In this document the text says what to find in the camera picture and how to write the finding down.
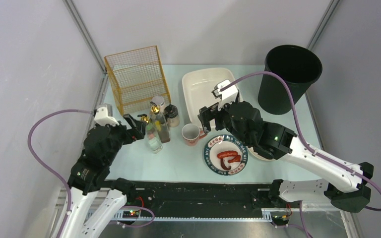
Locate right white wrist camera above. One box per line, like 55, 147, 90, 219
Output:
212, 79, 240, 111

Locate pink ceramic mug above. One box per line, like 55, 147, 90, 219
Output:
182, 123, 207, 146

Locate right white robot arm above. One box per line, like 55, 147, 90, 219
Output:
197, 102, 373, 213

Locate clear glass oil bottle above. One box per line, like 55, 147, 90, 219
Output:
138, 114, 163, 154

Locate yellow wire basket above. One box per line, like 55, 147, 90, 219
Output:
104, 45, 171, 115

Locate black trash bin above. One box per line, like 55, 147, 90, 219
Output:
258, 45, 322, 115

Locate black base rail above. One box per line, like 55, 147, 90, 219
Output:
105, 179, 301, 219

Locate dark red sausage piece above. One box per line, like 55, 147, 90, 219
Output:
220, 159, 232, 171

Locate cream round plate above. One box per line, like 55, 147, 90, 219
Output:
248, 147, 274, 161

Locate white rectangular basin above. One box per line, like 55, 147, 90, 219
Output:
182, 67, 235, 129

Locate aluminium frame post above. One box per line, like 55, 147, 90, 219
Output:
307, 0, 341, 51
63, 0, 107, 73

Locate white lid spice jar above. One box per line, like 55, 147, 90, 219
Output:
151, 95, 166, 113

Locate aluminium frame post right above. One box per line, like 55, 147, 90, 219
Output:
307, 0, 341, 51

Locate aluminium frame post left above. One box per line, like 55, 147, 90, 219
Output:
63, 0, 107, 73

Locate blue rimmed plate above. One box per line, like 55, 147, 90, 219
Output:
202, 134, 248, 176

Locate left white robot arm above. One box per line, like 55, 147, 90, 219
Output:
51, 114, 146, 238

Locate black lid spice jar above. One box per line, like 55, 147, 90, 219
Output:
164, 104, 180, 128

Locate dark sauce glass bottle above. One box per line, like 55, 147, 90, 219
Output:
150, 101, 171, 143

